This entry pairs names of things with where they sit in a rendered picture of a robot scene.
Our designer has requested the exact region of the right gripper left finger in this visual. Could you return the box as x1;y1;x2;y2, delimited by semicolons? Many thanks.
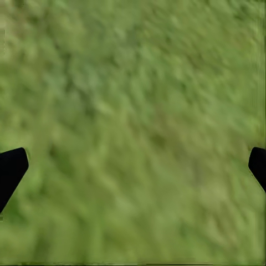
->
0;147;29;213

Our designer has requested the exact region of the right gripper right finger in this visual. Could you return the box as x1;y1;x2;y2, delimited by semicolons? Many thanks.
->
248;147;266;192

